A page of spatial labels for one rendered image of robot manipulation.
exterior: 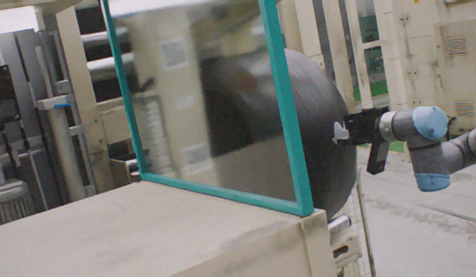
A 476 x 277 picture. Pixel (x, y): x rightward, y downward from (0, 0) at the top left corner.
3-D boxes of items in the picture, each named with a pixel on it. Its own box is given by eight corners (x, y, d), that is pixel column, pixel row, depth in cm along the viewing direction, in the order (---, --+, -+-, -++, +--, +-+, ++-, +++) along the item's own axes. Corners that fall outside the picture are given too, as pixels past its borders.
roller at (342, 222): (258, 252, 168) (250, 251, 172) (263, 268, 168) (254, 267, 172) (350, 213, 186) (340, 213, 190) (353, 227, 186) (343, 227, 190)
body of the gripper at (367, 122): (360, 108, 158) (394, 103, 148) (369, 141, 159) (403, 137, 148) (340, 115, 154) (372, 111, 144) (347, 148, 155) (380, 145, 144)
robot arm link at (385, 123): (416, 137, 144) (393, 145, 140) (402, 138, 148) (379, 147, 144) (409, 107, 144) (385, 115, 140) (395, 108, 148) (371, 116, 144)
